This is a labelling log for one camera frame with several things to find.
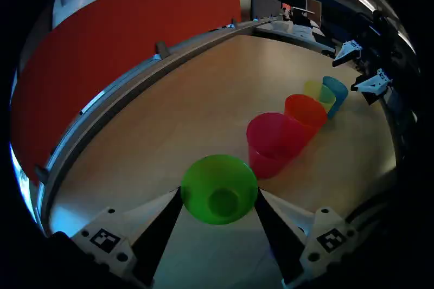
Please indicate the green plastic cup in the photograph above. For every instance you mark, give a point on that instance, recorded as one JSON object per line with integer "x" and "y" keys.
{"x": 207, "y": 180}

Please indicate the orange plastic cup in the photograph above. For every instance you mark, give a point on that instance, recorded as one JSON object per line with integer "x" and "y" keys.
{"x": 305, "y": 112}

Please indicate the pink plastic cup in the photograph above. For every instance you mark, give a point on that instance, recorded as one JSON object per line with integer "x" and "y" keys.
{"x": 271, "y": 140}

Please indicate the yellow plastic cup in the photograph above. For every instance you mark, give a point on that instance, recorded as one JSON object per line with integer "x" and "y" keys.
{"x": 313, "y": 89}

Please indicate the red desk screen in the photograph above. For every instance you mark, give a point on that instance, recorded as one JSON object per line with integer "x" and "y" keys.
{"x": 112, "y": 65}

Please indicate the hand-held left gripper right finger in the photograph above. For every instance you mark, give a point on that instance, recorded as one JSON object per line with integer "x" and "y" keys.
{"x": 305, "y": 231}

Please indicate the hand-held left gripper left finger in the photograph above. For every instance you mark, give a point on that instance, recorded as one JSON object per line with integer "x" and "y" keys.
{"x": 135, "y": 231}

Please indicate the blue plastic cup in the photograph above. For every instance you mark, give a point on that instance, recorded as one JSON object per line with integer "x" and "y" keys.
{"x": 339, "y": 90}

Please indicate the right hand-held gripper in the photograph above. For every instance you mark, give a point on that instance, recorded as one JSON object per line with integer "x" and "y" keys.
{"x": 385, "y": 41}

